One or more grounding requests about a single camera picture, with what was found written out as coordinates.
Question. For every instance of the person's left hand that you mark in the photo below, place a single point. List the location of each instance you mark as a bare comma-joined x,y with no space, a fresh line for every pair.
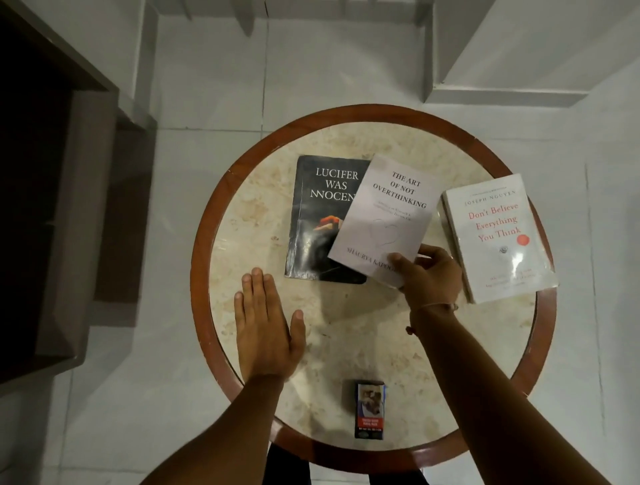
265,344

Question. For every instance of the person's right hand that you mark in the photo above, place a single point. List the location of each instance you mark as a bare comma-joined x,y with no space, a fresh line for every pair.
434,282

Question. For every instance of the person's right thumb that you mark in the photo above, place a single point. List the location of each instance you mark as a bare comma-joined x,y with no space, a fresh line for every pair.
401,270

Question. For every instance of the person's left little finger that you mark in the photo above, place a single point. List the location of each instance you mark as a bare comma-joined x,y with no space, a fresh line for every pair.
239,315

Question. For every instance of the person's left middle finger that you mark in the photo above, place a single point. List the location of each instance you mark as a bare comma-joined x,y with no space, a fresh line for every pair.
259,300

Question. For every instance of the person's left thumb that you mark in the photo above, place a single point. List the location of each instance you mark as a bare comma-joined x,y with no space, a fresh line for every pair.
297,327

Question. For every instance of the pale grey paperback book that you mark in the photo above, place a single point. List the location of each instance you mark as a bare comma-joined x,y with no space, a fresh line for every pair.
385,215

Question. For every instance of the person's left forearm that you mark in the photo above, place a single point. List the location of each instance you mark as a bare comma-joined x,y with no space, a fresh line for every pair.
220,434

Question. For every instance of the person's right forearm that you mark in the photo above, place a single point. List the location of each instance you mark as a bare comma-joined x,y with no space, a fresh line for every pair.
490,399

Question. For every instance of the round marble table, wooden rim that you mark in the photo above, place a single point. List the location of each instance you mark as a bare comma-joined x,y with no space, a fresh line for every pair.
350,330

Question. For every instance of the black paperback book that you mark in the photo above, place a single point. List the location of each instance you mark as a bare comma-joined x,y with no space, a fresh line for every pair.
311,225

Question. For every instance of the white book with red title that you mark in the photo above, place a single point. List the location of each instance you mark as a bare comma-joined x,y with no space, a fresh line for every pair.
500,250

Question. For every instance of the dark cigarette pack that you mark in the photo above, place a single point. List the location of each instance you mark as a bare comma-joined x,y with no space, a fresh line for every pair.
369,409

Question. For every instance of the person's dark trousers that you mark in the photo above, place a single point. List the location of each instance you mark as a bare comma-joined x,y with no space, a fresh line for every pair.
286,469

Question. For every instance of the dark wooden cabinet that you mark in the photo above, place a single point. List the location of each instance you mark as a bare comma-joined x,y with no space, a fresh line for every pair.
40,200

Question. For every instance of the white stepped ledge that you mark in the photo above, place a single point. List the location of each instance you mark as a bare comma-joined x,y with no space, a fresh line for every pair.
505,55

